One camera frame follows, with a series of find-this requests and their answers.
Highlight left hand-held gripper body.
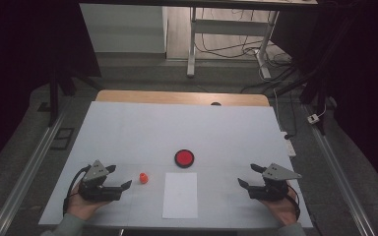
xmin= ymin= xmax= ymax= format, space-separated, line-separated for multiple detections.
xmin=78 ymin=159 xmax=123 ymax=202

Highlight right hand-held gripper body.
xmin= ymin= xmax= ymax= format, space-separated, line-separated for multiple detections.
xmin=247 ymin=162 xmax=303 ymax=202

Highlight round red ink pad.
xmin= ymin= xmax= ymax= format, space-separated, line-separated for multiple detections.
xmin=173 ymin=148 xmax=196 ymax=169

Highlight person's left hand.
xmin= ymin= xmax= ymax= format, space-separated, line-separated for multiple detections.
xmin=66 ymin=183 xmax=111 ymax=221

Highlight person's right hand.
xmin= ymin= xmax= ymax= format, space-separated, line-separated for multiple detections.
xmin=260 ymin=188 xmax=300 ymax=227

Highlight white power strip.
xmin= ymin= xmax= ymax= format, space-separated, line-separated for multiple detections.
xmin=280 ymin=131 xmax=297 ymax=158

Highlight white paper sheet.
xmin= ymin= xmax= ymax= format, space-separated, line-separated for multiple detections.
xmin=161 ymin=172 xmax=199 ymax=220

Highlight black floor outlet plate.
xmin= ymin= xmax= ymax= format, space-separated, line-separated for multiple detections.
xmin=49 ymin=127 xmax=76 ymax=151

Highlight wooden table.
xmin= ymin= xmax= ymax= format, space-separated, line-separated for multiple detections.
xmin=94 ymin=89 xmax=271 ymax=108

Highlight dark curtain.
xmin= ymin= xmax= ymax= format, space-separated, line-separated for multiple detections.
xmin=0 ymin=0 xmax=103 ymax=180
xmin=270 ymin=0 xmax=378 ymax=200

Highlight black and red gripper cable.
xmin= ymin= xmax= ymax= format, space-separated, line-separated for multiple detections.
xmin=286 ymin=185 xmax=302 ymax=221

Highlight metal floor rail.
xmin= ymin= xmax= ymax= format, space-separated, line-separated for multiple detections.
xmin=302 ymin=103 xmax=378 ymax=236
xmin=0 ymin=99 xmax=72 ymax=236

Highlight black floor cables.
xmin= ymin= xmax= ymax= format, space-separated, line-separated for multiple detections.
xmin=194 ymin=8 xmax=293 ymax=94

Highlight white desk frame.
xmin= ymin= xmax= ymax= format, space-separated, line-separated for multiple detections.
xmin=78 ymin=0 xmax=320 ymax=80

